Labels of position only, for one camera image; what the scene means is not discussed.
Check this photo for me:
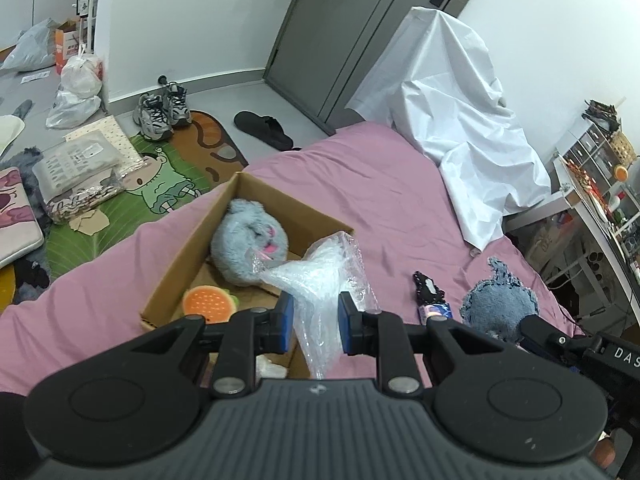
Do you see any black lace trinket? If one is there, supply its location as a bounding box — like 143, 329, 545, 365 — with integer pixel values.
412, 270, 447, 306

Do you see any pink bed sheet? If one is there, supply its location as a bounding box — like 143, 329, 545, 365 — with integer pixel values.
0, 121, 586, 396

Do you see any leopard pattern package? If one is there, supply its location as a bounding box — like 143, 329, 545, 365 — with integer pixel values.
44, 170, 128, 226

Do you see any grey packaged textile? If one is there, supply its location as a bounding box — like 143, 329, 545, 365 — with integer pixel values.
32, 137, 123, 196

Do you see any white metal rack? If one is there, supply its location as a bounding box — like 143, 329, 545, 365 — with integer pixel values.
87, 0, 107, 56

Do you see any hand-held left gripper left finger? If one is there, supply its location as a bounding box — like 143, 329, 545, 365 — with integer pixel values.
117, 290, 296, 400

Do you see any blue packet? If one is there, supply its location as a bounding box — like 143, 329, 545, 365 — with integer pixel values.
419, 301, 453, 325

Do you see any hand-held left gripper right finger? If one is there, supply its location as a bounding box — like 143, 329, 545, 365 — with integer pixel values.
337, 291, 506, 398

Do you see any printed paper bag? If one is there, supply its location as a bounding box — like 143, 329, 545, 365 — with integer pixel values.
530, 220, 566, 266

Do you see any cardboard box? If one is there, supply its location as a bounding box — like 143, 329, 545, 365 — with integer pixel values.
139, 171, 357, 381

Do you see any white wrapper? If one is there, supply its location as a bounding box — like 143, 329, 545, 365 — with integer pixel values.
255, 355, 291, 380

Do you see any white plastic bag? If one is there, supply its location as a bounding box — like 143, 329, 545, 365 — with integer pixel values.
60, 54, 103, 100

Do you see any grey plush toy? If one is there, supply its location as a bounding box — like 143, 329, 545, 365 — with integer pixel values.
210, 199, 291, 288

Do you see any frayed denim pouch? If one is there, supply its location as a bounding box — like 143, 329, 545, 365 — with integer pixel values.
460, 257, 540, 343

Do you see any cardboard scrap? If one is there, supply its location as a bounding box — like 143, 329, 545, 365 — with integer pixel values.
69, 209, 110, 235

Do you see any green cartoon floor mat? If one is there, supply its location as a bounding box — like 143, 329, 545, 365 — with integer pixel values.
45, 132, 221, 281

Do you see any grey sneaker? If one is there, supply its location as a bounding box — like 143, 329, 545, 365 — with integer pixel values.
162, 81, 193, 127
133, 92, 174, 141

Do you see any clear drawer organizer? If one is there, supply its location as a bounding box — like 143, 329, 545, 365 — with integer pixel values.
565, 125, 626, 201

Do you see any dark trinket pile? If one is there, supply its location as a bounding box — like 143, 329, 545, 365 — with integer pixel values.
582, 100, 623, 131

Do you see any black slipper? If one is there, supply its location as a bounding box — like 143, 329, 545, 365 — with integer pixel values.
233, 110, 295, 151

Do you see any orange cardboard carton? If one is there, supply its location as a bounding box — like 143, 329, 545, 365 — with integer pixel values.
54, 19, 83, 73

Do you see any dotted beige package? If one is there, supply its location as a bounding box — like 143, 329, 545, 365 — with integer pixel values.
64, 114, 146, 181

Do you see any translucent plastic bag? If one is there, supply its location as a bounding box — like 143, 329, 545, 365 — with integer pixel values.
46, 91, 102, 130

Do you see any pink cartoon cushion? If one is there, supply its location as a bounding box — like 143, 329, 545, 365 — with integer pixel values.
0, 166, 46, 267

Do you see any wicker basket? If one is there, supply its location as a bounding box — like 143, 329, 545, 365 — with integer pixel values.
611, 130, 637, 165

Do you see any white desk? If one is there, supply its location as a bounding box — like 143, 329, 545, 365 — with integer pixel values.
552, 147, 640, 311

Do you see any white pillow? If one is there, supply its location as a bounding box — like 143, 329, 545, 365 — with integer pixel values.
0, 114, 26, 161

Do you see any hamburger plush toy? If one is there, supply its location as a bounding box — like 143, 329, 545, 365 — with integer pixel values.
181, 285, 240, 322

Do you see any grey door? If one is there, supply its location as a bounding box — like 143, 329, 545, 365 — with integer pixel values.
263, 0, 483, 136

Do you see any white cover sheet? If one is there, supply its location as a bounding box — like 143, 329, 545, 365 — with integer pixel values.
345, 6, 552, 253

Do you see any clear bag of white stuffing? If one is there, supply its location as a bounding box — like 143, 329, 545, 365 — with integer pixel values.
251, 230, 381, 381

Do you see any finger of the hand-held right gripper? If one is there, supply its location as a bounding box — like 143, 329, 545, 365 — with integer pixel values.
517, 314, 583, 366

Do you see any grey plastic bag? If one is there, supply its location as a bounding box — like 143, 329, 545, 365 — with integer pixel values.
0, 17, 61, 72

